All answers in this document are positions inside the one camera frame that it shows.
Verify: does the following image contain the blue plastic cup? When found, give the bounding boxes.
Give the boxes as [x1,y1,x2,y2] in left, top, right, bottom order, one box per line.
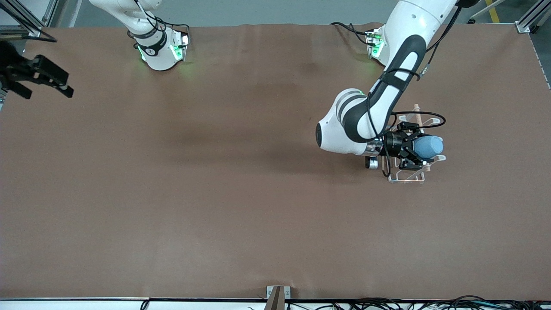
[413,135,444,159]

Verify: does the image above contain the white thin tube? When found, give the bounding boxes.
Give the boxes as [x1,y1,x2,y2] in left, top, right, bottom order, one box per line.
[468,0,508,24]

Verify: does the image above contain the brown table mat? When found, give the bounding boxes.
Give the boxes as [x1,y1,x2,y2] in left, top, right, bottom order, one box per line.
[0,22,551,301]

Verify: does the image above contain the brown mounting bar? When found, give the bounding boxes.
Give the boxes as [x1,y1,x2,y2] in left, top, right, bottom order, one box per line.
[263,286,285,310]

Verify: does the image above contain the black left arm wrist cable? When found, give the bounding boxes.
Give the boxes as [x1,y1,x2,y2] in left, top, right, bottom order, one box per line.
[368,4,463,178]

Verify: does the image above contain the black arm wrist cable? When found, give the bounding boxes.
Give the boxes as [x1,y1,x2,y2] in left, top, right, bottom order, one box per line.
[368,4,463,178]
[0,34,57,43]

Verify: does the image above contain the white wire cup holder rack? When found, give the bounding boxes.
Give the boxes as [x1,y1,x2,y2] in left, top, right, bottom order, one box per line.
[383,103,447,184]

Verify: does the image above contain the black right arm wrist cable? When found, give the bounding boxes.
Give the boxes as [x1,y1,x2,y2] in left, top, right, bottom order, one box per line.
[0,34,57,43]

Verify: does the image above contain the aluminium frame profile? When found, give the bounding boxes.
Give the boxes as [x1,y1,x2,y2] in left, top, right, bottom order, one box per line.
[0,0,42,38]
[42,0,59,27]
[516,0,551,34]

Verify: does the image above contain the black left arm base cable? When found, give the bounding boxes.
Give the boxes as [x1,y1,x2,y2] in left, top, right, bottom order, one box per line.
[331,22,376,46]

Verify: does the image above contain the black arm base cable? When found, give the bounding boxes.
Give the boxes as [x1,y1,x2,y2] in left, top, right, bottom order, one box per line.
[331,22,376,46]
[127,0,191,48]

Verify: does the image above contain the black right arm base cable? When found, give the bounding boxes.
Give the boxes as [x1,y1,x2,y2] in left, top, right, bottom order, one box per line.
[127,0,191,48]

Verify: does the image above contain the black cable bundle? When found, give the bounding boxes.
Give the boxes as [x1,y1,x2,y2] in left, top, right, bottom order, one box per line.
[284,295,551,310]

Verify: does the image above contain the small metal bracket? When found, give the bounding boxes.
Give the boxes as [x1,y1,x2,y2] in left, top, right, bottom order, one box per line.
[266,286,291,300]

